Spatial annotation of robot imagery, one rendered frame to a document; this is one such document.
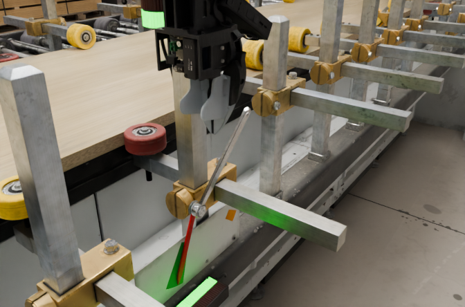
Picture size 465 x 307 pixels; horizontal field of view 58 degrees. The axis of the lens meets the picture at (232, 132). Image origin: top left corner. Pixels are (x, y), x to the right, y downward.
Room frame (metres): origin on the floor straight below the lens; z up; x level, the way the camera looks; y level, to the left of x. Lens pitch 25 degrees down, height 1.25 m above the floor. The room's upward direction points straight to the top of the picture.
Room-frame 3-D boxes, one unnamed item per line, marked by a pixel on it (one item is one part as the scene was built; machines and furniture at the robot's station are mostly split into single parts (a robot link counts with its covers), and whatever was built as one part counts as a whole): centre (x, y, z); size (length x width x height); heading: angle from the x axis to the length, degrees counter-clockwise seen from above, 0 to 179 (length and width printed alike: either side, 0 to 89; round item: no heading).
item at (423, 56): (1.24, -0.41, 0.95); 0.50 x 0.04 x 0.04; 53
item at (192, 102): (0.53, 0.05, 1.04); 0.06 x 0.03 x 0.09; 143
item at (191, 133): (0.61, 0.07, 0.94); 0.04 x 0.04 x 0.48; 53
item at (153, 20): (0.64, 0.10, 1.14); 0.06 x 0.06 x 0.02
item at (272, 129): (0.81, -0.08, 0.87); 0.04 x 0.04 x 0.48; 53
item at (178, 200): (0.63, 0.05, 0.85); 0.14 x 0.06 x 0.05; 143
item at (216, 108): (0.51, 0.02, 1.04); 0.06 x 0.03 x 0.09; 143
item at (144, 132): (0.74, 0.17, 0.85); 0.08 x 0.08 x 0.11
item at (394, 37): (1.43, -0.55, 0.95); 0.14 x 0.06 x 0.05; 143
